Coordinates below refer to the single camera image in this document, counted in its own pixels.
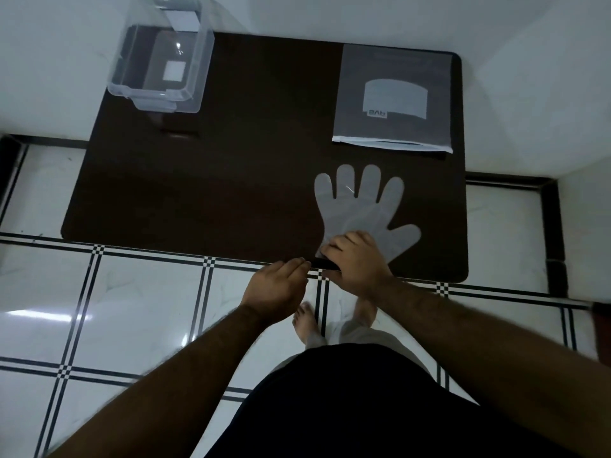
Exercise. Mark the person's left hand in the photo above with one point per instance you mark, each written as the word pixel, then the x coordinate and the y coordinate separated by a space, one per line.
pixel 274 290

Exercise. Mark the person's right hand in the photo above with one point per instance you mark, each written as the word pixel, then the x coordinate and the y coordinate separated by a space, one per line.
pixel 359 269

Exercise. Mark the person's right fingers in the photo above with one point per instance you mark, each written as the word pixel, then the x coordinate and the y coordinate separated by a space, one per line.
pixel 346 244

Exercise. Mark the person's left fingers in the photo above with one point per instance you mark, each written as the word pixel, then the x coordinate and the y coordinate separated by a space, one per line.
pixel 291 267

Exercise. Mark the clear plastic disposable glove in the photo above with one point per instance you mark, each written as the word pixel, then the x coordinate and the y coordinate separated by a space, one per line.
pixel 365 207

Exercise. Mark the person's right forearm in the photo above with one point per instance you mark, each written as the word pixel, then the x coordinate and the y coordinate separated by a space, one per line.
pixel 482 357

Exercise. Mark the person's left forearm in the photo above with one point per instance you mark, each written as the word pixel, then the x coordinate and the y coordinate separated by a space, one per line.
pixel 181 381

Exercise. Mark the person's left foot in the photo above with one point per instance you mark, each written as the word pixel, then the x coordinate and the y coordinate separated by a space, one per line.
pixel 306 323

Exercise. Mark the person's foot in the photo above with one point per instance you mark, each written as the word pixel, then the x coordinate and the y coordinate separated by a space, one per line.
pixel 306 323
pixel 365 312

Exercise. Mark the person's right foot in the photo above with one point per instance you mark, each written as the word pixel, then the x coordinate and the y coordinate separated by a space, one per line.
pixel 365 312

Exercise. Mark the person's grey trousers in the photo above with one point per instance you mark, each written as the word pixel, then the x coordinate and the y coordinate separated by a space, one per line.
pixel 367 336

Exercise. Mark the grey plastic glove packet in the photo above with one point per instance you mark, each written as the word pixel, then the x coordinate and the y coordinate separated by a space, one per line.
pixel 394 97

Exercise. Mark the person's black shirt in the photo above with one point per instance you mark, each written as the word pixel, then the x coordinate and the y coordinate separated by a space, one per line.
pixel 363 405

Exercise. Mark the clear plastic storage box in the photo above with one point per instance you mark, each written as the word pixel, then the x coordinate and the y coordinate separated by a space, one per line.
pixel 160 57

